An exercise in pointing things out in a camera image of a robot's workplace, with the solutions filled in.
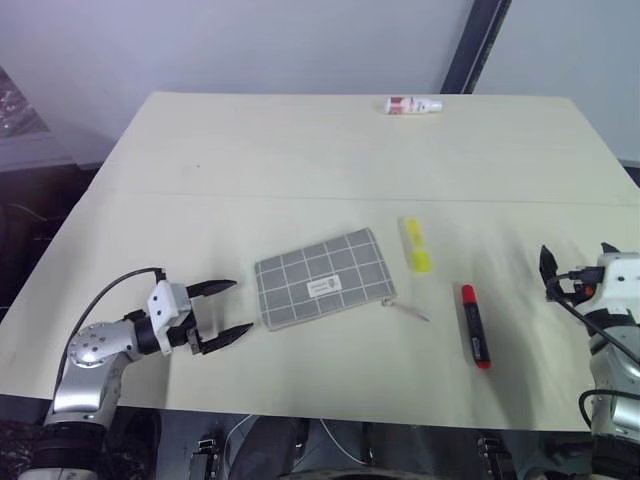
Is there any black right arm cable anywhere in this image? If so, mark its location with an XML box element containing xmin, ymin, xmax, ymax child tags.
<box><xmin>544</xmin><ymin>272</ymin><xmax>640</xmax><ymax>432</ymax></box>

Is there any red and black marker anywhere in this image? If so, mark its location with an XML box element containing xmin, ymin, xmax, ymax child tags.
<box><xmin>458</xmin><ymin>283</ymin><xmax>493</xmax><ymax>371</ymax></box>

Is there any dark metal post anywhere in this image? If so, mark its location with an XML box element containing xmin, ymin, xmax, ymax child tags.
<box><xmin>439</xmin><ymin>0</ymin><xmax>514</xmax><ymax>96</ymax></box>

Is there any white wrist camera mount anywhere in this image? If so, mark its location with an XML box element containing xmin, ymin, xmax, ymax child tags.
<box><xmin>145</xmin><ymin>279</ymin><xmax>194</xmax><ymax>357</ymax></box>
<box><xmin>594</xmin><ymin>251</ymin><xmax>640</xmax><ymax>317</ymax></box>

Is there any black metal bracket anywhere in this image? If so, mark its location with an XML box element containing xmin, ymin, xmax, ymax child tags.
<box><xmin>475</xmin><ymin>433</ymin><xmax>503</xmax><ymax>480</ymax></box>
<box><xmin>195</xmin><ymin>433</ymin><xmax>222</xmax><ymax>480</ymax></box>

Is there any yellow translucent highlighter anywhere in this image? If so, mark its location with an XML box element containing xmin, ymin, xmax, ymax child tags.
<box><xmin>397</xmin><ymin>215</ymin><xmax>434</xmax><ymax>276</ymax></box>

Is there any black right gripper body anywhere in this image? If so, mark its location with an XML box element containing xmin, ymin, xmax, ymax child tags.
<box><xmin>545</xmin><ymin>267</ymin><xmax>604</xmax><ymax>307</ymax></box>

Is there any thin white cable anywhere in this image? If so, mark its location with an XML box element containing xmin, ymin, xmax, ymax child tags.
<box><xmin>223</xmin><ymin>413</ymin><xmax>257</xmax><ymax>455</ymax></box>
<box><xmin>318</xmin><ymin>418</ymin><xmax>375</xmax><ymax>467</ymax></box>

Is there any white bottle with red label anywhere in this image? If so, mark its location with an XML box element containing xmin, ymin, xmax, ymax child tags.
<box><xmin>383</xmin><ymin>95</ymin><xmax>444</xmax><ymax>116</ymax></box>

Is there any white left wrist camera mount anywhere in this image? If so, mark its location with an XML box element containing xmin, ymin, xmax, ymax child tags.
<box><xmin>145</xmin><ymin>279</ymin><xmax>194</xmax><ymax>357</ymax></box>

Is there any grey checked pencil pouch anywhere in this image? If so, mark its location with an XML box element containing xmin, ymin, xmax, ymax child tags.
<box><xmin>253</xmin><ymin>227</ymin><xmax>432</xmax><ymax>333</ymax></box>

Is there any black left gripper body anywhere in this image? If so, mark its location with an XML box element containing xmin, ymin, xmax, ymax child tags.
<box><xmin>167</xmin><ymin>310</ymin><xmax>205</xmax><ymax>356</ymax></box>

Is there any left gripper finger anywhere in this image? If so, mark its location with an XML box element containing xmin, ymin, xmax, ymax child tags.
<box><xmin>198</xmin><ymin>322</ymin><xmax>256</xmax><ymax>356</ymax></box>
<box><xmin>185</xmin><ymin>279</ymin><xmax>239</xmax><ymax>300</ymax></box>

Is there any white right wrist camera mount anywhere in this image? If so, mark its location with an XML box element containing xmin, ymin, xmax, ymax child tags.
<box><xmin>594</xmin><ymin>251</ymin><xmax>640</xmax><ymax>317</ymax></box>

